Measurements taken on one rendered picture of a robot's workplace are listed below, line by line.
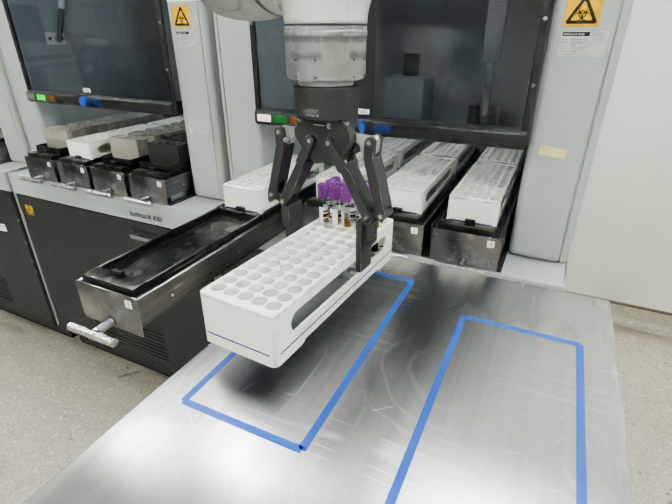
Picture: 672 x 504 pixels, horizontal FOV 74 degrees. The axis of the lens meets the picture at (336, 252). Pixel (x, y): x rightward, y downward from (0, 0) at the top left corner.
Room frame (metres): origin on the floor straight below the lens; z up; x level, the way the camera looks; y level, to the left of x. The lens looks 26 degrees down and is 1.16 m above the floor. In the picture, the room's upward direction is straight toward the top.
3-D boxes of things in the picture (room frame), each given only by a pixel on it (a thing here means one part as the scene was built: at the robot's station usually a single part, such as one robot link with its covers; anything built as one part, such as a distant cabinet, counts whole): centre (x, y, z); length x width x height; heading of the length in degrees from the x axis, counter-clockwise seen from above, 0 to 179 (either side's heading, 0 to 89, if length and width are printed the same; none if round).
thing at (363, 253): (0.52, -0.04, 0.92); 0.03 x 0.01 x 0.07; 150
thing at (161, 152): (1.26, 0.48, 0.85); 0.12 x 0.02 x 0.06; 64
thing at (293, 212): (0.57, 0.06, 0.92); 0.03 x 0.01 x 0.07; 150
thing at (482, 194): (0.97, -0.34, 0.83); 0.30 x 0.10 x 0.06; 154
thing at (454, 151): (1.32, -0.34, 0.83); 0.30 x 0.10 x 0.06; 154
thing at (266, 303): (0.51, 0.03, 0.88); 0.30 x 0.10 x 0.06; 150
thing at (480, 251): (1.09, -0.40, 0.78); 0.73 x 0.14 x 0.09; 154
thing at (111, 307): (0.88, 0.22, 0.78); 0.73 x 0.14 x 0.09; 154
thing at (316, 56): (0.54, 0.01, 1.14); 0.09 x 0.09 x 0.06
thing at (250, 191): (1.04, 0.14, 0.83); 0.30 x 0.10 x 0.06; 154
